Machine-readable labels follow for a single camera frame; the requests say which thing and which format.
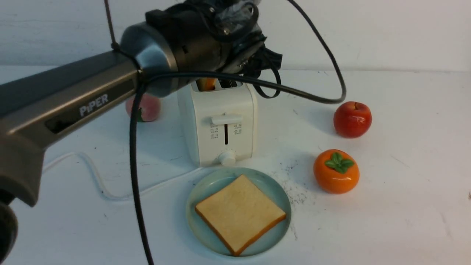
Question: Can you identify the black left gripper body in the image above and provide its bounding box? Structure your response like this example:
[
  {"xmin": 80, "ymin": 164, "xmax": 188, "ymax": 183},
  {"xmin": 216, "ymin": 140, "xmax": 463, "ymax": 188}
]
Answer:
[{"xmin": 146, "ymin": 0, "xmax": 283, "ymax": 77}]

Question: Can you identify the toast slice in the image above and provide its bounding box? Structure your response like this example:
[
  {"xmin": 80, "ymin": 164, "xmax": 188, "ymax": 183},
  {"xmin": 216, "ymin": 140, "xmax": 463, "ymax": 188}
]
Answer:
[
  {"xmin": 194, "ymin": 174, "xmax": 287, "ymax": 257},
  {"xmin": 196, "ymin": 78, "xmax": 217, "ymax": 92}
]

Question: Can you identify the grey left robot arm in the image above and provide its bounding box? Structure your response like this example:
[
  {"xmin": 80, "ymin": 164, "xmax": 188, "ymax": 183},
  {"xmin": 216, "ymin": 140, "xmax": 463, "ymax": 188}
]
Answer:
[{"xmin": 0, "ymin": 0, "xmax": 283, "ymax": 262}]

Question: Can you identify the white two-slot toaster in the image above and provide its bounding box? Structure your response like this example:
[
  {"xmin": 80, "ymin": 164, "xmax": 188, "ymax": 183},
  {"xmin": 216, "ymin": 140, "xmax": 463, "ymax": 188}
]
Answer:
[{"xmin": 177, "ymin": 81, "xmax": 258, "ymax": 167}]

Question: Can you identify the pink peach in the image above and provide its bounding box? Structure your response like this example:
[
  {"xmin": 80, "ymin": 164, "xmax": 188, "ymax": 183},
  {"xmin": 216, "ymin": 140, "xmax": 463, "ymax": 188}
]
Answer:
[{"xmin": 137, "ymin": 93, "xmax": 162, "ymax": 123}]

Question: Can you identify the light green round plate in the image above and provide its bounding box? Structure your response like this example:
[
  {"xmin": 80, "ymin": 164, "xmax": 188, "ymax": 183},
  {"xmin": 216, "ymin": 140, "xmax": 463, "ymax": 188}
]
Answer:
[{"xmin": 185, "ymin": 167, "xmax": 292, "ymax": 260}]

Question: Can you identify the red apple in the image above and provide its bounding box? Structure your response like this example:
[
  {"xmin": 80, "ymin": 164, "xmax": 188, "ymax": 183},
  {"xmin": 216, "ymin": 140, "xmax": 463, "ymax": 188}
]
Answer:
[{"xmin": 333, "ymin": 101, "xmax": 372, "ymax": 138}]

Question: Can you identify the orange persimmon with leaf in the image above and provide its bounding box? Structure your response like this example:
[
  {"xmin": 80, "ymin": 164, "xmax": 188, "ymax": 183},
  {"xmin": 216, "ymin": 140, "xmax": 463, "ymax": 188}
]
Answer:
[{"xmin": 313, "ymin": 149, "xmax": 360, "ymax": 194}]

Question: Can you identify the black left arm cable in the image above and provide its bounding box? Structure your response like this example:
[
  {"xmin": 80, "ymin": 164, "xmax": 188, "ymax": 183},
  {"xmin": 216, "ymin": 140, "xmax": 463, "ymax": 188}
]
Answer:
[{"xmin": 103, "ymin": 0, "xmax": 347, "ymax": 265}]

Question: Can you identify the white toaster power cord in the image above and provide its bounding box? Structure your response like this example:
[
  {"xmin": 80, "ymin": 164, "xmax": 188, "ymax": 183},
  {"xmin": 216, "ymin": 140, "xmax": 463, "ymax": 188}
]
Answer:
[{"xmin": 41, "ymin": 151, "xmax": 203, "ymax": 202}]

